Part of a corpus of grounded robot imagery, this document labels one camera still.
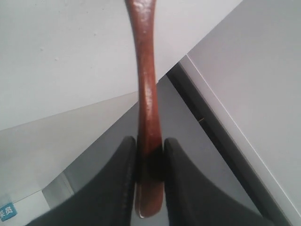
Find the blue label sticker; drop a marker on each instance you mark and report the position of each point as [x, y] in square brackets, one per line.
[7, 212]

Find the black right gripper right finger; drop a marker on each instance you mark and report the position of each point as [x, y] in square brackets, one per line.
[193, 200]

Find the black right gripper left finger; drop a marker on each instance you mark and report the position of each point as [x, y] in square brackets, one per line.
[107, 200]

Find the brown wooden spoon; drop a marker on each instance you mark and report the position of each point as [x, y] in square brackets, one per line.
[150, 182]

